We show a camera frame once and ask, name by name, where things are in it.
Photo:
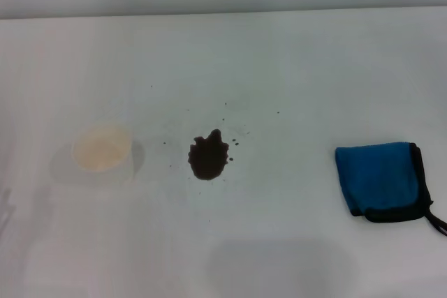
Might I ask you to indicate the blue rag with black trim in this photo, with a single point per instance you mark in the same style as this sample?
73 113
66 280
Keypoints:
377 176

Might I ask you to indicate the black liquid stain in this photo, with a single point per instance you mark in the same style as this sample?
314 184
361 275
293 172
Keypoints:
208 158

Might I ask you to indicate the white paper cup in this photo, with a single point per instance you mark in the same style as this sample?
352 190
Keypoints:
101 148

